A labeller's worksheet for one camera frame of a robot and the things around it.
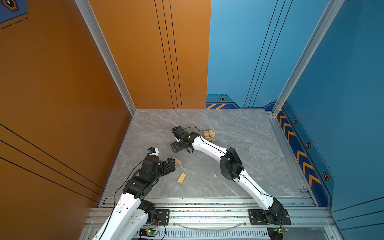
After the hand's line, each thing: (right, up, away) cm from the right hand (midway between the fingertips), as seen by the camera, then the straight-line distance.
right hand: (177, 145), depth 101 cm
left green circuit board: (-10, -37, -30) cm, 49 cm away
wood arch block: (+24, +8, +2) cm, 25 cm away
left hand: (-2, -5, -21) cm, 22 cm away
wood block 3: (+5, -17, -16) cm, 23 cm away
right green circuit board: (+51, -37, -31) cm, 70 cm away
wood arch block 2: (+20, +7, +1) cm, 21 cm away
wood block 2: (+1, -8, -9) cm, 13 cm away
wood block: (+23, +4, 0) cm, 23 cm away
